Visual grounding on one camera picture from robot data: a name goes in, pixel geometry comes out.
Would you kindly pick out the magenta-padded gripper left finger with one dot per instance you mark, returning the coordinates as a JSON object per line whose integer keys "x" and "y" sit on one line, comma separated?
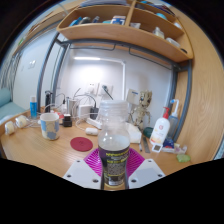
{"x": 80, "y": 173}

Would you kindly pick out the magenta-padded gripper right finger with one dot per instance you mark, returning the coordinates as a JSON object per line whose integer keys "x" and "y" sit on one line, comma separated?
{"x": 146, "y": 172}

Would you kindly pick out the clear bottle with dark label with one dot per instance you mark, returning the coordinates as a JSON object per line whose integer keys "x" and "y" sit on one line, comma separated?
{"x": 114, "y": 160}

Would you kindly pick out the grey ruler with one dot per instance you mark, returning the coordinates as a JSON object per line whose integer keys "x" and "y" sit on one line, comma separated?
{"x": 146, "y": 147}

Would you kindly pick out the small white thermometer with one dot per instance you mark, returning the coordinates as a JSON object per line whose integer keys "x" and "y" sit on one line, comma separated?
{"x": 157, "y": 148}

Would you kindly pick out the flat round red coaster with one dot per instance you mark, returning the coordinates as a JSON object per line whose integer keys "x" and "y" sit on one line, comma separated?
{"x": 81, "y": 144}

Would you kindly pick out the green small packet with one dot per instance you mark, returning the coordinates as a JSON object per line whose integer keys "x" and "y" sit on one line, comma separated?
{"x": 183, "y": 158}

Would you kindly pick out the white tissue pack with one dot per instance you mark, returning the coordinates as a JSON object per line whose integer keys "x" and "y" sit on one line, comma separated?
{"x": 135, "y": 133}

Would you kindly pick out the white lotion bottle red pump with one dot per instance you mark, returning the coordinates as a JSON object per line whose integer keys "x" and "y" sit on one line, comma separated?
{"x": 159, "y": 130}

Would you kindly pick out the white power strip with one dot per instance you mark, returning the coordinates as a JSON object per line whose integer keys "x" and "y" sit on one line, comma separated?
{"x": 94, "y": 123}

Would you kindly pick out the white mug with blue pattern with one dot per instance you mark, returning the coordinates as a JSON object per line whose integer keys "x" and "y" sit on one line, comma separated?
{"x": 50, "y": 126}

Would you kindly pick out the clear pump bottle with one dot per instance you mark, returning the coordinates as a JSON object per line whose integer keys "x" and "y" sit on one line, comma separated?
{"x": 173, "y": 121}

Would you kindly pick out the white charger block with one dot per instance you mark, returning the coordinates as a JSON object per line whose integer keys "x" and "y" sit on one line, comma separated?
{"x": 85, "y": 111}

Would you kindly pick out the wooden tree figurine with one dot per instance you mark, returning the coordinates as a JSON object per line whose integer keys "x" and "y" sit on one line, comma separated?
{"x": 143, "y": 106}

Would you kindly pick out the steel cup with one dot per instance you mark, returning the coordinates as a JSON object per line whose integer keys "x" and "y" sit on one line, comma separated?
{"x": 71, "y": 106}

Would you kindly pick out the black electric shaver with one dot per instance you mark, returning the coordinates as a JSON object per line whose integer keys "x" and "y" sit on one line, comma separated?
{"x": 48, "y": 101}

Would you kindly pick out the blue spray can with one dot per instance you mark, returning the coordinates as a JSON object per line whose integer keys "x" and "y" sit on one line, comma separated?
{"x": 33, "y": 108}

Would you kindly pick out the teal bed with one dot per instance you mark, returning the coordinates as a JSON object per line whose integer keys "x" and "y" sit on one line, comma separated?
{"x": 8, "y": 106}

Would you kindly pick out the wooden shelf unit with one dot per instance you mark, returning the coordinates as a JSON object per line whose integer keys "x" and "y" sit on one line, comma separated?
{"x": 123, "y": 33}

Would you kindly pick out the white wall box blue label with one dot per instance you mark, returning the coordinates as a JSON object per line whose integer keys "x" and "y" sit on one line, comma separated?
{"x": 132, "y": 96}

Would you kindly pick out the white wall socket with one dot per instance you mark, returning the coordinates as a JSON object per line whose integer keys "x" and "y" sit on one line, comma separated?
{"x": 108, "y": 90}
{"x": 92, "y": 89}

